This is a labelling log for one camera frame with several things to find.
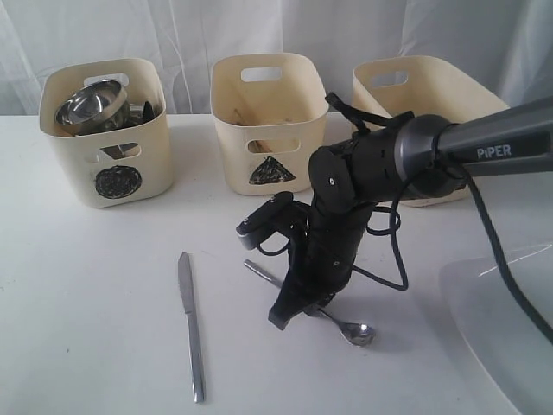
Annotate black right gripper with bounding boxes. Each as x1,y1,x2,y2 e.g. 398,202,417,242
268,202,372,330

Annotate stainless steel spoon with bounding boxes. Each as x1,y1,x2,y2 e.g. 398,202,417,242
244,259,376,347

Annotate stainless steel table knife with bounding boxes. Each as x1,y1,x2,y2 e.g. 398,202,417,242
177,252,206,404

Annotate white square plate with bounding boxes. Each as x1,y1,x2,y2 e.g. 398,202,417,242
440,258,552,414

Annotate steel mug with solid handle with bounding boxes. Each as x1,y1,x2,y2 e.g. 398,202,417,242
125,101,160,127

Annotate stainless steel bowl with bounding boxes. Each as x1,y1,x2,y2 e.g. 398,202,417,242
54,79,130,136

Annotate wooden chopstick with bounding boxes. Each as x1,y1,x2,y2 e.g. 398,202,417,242
247,139,274,154

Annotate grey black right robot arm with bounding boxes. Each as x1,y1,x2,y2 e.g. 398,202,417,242
269,93,552,329

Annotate cream bin with triangle mark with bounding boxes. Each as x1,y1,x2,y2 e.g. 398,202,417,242
211,53,328,195

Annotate cream bin with circle mark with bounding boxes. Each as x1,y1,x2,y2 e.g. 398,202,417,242
39,58,173,208

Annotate cream bin with square mark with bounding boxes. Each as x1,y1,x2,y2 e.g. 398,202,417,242
351,54,513,208

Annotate white curtain backdrop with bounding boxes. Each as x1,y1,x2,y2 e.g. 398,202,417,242
1,1,552,115

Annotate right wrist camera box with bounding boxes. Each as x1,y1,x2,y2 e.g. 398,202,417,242
236,191,307,251

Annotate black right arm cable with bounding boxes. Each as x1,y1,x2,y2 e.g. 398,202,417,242
254,91,553,342

